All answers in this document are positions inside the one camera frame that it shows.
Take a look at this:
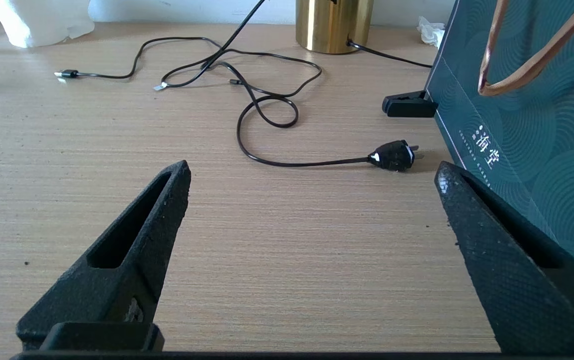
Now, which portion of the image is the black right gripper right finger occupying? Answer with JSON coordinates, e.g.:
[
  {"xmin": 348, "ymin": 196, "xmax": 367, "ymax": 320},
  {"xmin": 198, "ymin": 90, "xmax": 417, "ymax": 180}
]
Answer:
[{"xmin": 435, "ymin": 161, "xmax": 574, "ymax": 353}]

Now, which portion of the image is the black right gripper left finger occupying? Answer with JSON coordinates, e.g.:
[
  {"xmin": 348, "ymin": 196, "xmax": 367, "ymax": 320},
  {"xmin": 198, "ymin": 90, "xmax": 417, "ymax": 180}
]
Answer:
[{"xmin": 16, "ymin": 160, "xmax": 191, "ymax": 351}]

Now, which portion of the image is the white toilet paper roll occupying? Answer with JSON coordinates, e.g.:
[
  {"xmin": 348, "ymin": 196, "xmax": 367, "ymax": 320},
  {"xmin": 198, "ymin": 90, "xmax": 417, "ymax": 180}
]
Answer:
[{"xmin": 0, "ymin": 0, "xmax": 96, "ymax": 49}]

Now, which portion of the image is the crumpled white tissue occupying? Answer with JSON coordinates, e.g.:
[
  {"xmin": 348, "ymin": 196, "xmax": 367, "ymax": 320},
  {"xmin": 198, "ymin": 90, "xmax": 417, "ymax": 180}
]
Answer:
[{"xmin": 417, "ymin": 16, "xmax": 446, "ymax": 49}]

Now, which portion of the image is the brass desk lamp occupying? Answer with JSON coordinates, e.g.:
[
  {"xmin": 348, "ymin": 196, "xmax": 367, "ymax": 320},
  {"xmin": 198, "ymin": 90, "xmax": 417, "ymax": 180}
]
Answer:
[{"xmin": 295, "ymin": 0, "xmax": 375, "ymax": 55}]

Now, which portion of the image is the black lamp power cable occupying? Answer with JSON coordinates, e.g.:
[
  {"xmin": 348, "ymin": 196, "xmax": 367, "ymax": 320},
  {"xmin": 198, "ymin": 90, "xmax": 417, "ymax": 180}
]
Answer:
[{"xmin": 202, "ymin": 0, "xmax": 433, "ymax": 172}]

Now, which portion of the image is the thin black USB cable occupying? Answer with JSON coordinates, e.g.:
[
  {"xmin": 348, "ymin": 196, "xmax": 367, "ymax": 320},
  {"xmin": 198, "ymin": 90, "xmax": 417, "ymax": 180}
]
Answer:
[{"xmin": 54, "ymin": 36, "xmax": 322, "ymax": 98}]

